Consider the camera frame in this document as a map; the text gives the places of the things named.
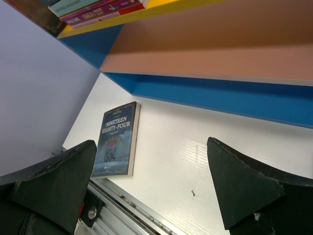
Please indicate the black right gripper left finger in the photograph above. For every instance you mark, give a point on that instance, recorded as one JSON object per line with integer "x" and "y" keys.
{"x": 46, "y": 198}

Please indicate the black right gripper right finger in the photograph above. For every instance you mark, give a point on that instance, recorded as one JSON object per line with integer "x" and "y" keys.
{"x": 257, "y": 199}

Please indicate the A Tale of Two Cities book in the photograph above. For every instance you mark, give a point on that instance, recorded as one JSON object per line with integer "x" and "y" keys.
{"x": 38, "y": 12}

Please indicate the Nineteen Eighty-Four book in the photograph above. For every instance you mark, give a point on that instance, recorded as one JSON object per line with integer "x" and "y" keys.
{"x": 117, "y": 142}

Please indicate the blue and yellow bookshelf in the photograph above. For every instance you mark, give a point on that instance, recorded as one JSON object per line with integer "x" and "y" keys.
{"x": 252, "y": 58}

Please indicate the teal spine book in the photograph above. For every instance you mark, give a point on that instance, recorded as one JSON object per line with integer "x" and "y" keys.
{"x": 64, "y": 7}

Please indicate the red Roald Dahl book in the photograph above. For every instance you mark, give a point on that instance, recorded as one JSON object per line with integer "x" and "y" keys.
{"x": 111, "y": 15}

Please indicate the purple spine book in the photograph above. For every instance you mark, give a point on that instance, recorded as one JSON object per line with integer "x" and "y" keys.
{"x": 100, "y": 9}

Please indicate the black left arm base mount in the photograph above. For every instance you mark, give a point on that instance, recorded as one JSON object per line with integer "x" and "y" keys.
{"x": 91, "y": 208}

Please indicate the aluminium rail frame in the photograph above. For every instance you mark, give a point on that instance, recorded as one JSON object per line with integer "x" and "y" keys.
{"x": 122, "y": 214}

